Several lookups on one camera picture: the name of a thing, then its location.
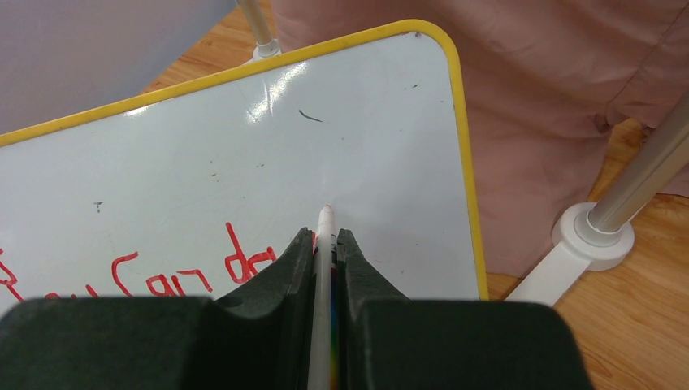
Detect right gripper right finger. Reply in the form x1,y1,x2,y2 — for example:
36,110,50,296
336,229,592,389

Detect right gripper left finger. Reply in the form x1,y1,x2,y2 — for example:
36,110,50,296
1,228,314,389

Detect white red marker pen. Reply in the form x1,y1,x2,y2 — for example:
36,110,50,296
307,205,336,389

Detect yellow framed whiteboard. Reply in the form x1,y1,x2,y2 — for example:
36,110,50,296
1,19,488,311

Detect white clothes rack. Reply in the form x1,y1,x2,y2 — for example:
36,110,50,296
236,0,689,308

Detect pink shorts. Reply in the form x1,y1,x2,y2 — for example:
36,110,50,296
271,1,688,277

